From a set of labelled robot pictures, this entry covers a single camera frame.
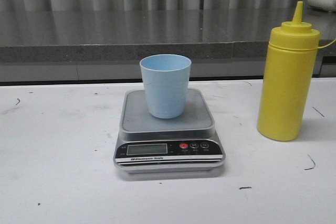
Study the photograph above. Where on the light blue plastic cup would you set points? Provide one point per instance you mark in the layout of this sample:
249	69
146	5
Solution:
165	78

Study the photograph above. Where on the yellow squeeze bottle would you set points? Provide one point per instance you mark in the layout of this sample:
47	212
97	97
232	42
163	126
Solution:
291	55

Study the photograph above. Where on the silver electronic kitchen scale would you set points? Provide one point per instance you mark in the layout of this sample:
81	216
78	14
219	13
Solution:
147	144

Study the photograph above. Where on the grey stone counter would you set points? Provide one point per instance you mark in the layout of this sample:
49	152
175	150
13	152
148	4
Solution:
107	46

